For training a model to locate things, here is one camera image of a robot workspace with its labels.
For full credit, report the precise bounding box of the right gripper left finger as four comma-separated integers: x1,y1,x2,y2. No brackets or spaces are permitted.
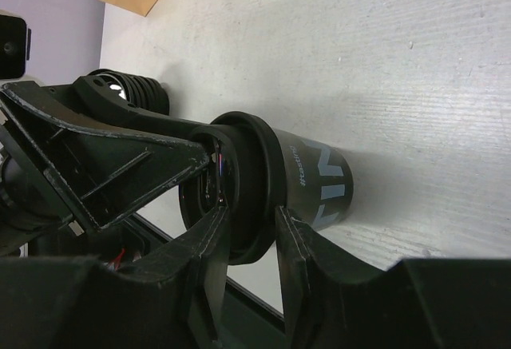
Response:
0,207,232,349

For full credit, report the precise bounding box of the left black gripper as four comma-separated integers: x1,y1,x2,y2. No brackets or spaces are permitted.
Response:
1,76,208,237

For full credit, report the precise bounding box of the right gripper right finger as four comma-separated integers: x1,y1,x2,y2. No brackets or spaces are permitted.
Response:
275,207,510,348

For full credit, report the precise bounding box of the black cup lid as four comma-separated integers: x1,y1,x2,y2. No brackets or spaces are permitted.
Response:
179,112,287,265

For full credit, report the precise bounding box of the black coffee cup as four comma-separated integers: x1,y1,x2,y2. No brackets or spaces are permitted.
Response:
275,130,354,230

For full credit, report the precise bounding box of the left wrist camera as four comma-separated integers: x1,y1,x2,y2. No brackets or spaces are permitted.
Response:
0,10,31,81

